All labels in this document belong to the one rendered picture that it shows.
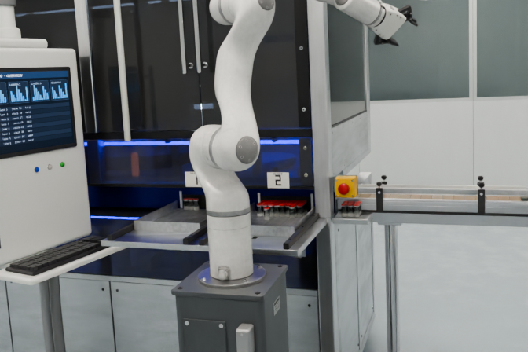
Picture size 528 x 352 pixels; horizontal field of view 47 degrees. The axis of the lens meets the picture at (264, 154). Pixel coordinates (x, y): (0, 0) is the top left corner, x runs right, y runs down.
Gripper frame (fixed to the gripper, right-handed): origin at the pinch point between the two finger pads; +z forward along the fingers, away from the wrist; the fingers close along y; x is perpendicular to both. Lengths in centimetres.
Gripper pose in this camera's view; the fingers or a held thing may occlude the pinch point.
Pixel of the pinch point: (404, 32)
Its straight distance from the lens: 214.9
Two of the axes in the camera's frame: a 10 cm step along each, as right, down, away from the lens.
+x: 2.9, 7.3, -6.2
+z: 7.5, 2.3, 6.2
